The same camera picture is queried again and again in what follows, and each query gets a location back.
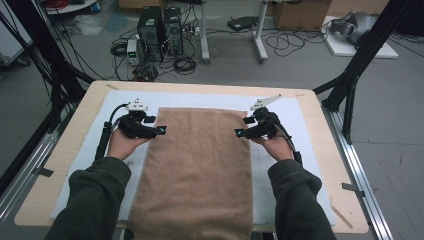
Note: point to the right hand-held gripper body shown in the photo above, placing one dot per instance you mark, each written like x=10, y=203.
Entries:
x=266, y=125

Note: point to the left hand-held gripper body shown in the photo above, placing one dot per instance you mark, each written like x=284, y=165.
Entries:
x=133, y=128

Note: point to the tan towel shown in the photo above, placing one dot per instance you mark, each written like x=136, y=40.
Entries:
x=196, y=173

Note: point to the person's left hand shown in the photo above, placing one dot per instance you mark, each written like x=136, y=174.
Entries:
x=121, y=146

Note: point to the person's right hand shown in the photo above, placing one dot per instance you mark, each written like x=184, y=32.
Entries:
x=278, y=148

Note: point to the white grid mat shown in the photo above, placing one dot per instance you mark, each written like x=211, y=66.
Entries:
x=200, y=100

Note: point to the white power supply unit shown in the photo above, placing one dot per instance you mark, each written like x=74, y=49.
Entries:
x=133, y=51

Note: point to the white desk leg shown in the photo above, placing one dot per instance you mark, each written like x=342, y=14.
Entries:
x=260, y=36
x=204, y=33

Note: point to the large black computer tower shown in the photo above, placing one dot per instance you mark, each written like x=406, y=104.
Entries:
x=150, y=31

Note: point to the slim black computer tower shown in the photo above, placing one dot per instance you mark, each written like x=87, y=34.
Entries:
x=173, y=30

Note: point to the flat black device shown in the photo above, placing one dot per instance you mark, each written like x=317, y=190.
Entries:
x=241, y=23

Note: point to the black tape strip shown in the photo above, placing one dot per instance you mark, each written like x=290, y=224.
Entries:
x=353, y=189
x=43, y=172

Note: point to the white floor board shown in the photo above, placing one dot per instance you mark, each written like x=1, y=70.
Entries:
x=343, y=50

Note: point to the clear plastic sheet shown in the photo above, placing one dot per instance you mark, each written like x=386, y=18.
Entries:
x=87, y=26

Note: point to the large cardboard box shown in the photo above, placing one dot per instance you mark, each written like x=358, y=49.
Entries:
x=300, y=15

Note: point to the tan tape strip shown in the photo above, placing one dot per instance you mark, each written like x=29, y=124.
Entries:
x=341, y=216

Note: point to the grey machine part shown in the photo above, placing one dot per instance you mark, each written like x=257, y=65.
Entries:
x=358, y=25

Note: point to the white round table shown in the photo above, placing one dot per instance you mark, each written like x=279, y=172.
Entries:
x=70, y=7

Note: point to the aluminium rail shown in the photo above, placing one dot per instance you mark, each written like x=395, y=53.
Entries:
x=30, y=160
x=356, y=173

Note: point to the black metal frame stand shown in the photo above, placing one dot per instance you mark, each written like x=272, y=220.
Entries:
x=40, y=43
x=366, y=50

